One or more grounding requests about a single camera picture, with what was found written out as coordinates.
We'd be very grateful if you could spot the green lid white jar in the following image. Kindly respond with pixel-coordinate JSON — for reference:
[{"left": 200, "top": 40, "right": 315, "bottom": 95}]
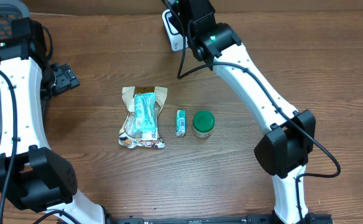
[{"left": 193, "top": 111, "right": 215, "bottom": 138}]

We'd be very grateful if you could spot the white barcode scanner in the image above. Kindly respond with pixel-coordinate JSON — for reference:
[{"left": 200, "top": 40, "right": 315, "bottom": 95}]
[{"left": 162, "top": 9, "right": 183, "bottom": 52}]

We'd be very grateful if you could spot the brown snack packet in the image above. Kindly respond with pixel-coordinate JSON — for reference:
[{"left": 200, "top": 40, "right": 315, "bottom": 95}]
[{"left": 118, "top": 86, "right": 168, "bottom": 149}]

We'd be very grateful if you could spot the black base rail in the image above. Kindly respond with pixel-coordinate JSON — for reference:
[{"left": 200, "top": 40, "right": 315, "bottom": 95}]
[{"left": 106, "top": 213, "right": 334, "bottom": 224}]

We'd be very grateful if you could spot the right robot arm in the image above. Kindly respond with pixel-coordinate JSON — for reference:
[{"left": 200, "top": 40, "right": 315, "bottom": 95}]
[{"left": 163, "top": 1, "right": 316, "bottom": 223}]

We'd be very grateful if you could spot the light green wipes packet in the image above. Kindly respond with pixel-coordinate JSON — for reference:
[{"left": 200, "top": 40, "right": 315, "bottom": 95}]
[{"left": 134, "top": 92, "right": 157, "bottom": 133}]

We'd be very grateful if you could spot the small teal white packet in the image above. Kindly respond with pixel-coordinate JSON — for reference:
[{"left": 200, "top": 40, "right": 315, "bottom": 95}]
[{"left": 175, "top": 110, "right": 186, "bottom": 137}]

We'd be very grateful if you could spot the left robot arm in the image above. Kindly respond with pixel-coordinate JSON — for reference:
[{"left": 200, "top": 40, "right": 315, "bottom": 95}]
[{"left": 0, "top": 17, "right": 111, "bottom": 223}]

